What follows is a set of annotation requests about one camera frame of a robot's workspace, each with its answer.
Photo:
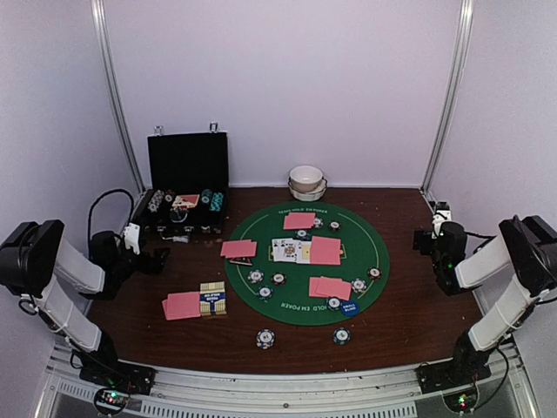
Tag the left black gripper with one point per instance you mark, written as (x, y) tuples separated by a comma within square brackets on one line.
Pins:
[(157, 263)]

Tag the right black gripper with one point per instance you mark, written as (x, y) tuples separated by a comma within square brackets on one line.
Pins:
[(422, 236)]

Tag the red-backed card deck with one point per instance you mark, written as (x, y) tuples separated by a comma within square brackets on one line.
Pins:
[(180, 306)]

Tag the brown black chip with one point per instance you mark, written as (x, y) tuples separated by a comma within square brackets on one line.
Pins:
[(334, 226), (374, 273), (278, 279)]

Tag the red black all-in triangle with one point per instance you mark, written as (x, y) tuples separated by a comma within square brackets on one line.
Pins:
[(242, 261)]

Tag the brown black chip top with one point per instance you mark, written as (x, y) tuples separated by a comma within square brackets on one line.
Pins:
[(334, 226)]

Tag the single red-backed card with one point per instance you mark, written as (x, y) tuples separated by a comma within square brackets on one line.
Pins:
[(235, 250)]

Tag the blue small blind button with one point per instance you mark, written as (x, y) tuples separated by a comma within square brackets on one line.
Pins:
[(349, 308)]

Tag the blue tan ten chip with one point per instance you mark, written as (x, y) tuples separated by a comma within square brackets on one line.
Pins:
[(255, 276)]

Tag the green blue chip bottom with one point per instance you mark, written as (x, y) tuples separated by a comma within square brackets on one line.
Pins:
[(333, 304)]

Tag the red card bottom player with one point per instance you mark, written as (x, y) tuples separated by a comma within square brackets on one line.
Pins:
[(314, 288)]

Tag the red card player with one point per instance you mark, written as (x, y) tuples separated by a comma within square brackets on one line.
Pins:
[(314, 288), (299, 220)]

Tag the green blue chip top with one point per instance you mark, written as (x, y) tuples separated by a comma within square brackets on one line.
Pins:
[(302, 234)]

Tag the red card top player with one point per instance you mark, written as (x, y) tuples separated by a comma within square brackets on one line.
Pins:
[(299, 220)]

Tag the king of clubs card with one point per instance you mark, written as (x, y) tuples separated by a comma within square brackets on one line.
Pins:
[(288, 250)]

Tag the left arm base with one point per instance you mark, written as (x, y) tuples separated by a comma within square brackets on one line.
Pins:
[(127, 378)]

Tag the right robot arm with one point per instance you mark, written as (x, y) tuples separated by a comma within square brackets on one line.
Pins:
[(519, 260)]

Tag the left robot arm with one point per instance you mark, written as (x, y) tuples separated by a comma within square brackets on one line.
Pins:
[(36, 259)]

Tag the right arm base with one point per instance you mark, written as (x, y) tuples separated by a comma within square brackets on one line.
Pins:
[(443, 376)]

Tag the clear dealer button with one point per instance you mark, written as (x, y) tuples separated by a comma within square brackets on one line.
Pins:
[(178, 214)]

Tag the tan blue chips in case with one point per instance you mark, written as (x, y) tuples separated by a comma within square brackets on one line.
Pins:
[(155, 201)]

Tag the gold blue card box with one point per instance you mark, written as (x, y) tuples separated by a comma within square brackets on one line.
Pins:
[(212, 299)]

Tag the brown chips in case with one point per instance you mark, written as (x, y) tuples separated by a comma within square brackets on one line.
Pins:
[(169, 196)]

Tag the card pack in case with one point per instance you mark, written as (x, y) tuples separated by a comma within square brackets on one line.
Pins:
[(187, 201)]

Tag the green blue chips in case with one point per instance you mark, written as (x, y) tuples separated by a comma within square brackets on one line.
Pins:
[(206, 196)]

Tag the teal chips in case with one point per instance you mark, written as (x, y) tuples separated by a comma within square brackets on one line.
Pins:
[(217, 201)]

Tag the black poker chip case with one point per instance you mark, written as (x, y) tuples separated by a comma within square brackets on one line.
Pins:
[(186, 164)]

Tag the round green poker mat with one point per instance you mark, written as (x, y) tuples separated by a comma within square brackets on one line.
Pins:
[(361, 248)]

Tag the white lower bowl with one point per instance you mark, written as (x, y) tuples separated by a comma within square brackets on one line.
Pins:
[(316, 194)]

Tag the green blue chip stack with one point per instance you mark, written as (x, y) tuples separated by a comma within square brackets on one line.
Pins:
[(341, 336)]

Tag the white ceramic bowl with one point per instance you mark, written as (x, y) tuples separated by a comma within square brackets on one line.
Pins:
[(305, 178)]

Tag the blue tan chip stack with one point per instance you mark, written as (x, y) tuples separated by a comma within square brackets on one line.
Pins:
[(265, 338)]

